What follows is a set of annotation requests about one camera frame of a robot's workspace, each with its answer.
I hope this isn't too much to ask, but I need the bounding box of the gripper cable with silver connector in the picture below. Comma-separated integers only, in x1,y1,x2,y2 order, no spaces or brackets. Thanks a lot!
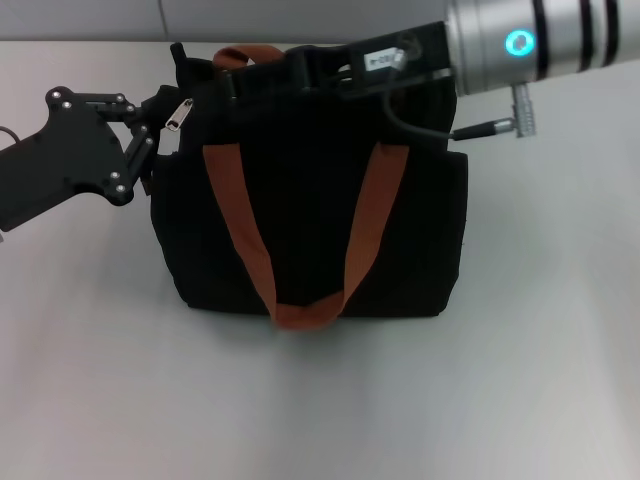
383,32,540,145

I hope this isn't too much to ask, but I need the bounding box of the black bag with brown handles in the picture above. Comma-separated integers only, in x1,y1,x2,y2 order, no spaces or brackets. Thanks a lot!
148,42,470,332

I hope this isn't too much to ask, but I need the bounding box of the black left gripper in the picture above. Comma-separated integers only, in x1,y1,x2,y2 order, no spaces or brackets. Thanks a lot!
0,84,182,232

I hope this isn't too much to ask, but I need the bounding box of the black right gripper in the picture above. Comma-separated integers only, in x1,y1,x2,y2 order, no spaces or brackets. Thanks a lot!
286,20,455,101

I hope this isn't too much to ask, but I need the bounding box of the silver zipper pull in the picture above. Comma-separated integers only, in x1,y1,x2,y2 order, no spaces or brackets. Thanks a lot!
164,97,195,132

